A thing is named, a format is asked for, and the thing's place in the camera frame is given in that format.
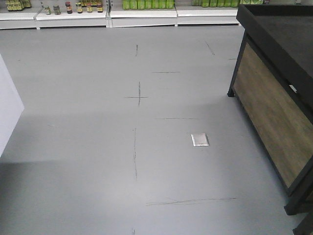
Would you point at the metal floor plate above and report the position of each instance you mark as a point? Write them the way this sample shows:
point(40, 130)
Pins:
point(200, 140)

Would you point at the green drink bottle row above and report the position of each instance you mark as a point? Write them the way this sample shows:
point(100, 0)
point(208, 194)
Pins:
point(147, 4)

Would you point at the black wooden display table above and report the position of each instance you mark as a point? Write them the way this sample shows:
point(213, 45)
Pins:
point(273, 81)

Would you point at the dark sauce jar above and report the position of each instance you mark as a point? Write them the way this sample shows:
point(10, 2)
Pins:
point(68, 7)

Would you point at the white store shelf unit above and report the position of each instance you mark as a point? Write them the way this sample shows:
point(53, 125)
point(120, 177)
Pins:
point(52, 13)

